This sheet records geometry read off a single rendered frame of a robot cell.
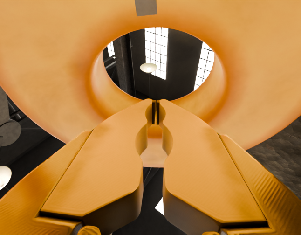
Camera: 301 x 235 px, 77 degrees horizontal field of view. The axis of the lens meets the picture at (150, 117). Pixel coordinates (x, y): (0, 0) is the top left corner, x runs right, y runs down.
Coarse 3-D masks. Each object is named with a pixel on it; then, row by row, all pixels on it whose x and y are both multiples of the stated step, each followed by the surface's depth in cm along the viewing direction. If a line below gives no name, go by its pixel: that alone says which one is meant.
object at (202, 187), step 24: (168, 120) 9; (192, 120) 9; (168, 144) 9; (192, 144) 8; (216, 144) 8; (168, 168) 7; (192, 168) 7; (216, 168) 7; (168, 192) 6; (192, 192) 6; (216, 192) 6; (240, 192) 6; (168, 216) 6; (192, 216) 6; (216, 216) 5; (240, 216) 5; (264, 216) 5
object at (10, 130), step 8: (0, 88) 206; (0, 96) 208; (0, 104) 211; (0, 112) 213; (8, 112) 224; (0, 120) 216; (8, 120) 231; (0, 128) 223; (8, 128) 232; (16, 128) 242; (0, 136) 216; (8, 136) 235; (16, 136) 245; (0, 144) 230; (8, 144) 238
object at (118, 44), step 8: (120, 40) 404; (128, 40) 430; (120, 48) 418; (128, 48) 447; (120, 56) 435; (128, 56) 464; (120, 64) 452; (128, 64) 479; (120, 72) 472; (128, 72) 493; (120, 80) 493; (128, 80) 508; (120, 88) 516; (128, 88) 524
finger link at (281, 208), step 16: (224, 144) 8; (240, 160) 7; (256, 160) 7; (256, 176) 6; (272, 176) 6; (256, 192) 6; (272, 192) 6; (288, 192) 6; (272, 208) 5; (288, 208) 5; (272, 224) 5; (288, 224) 5
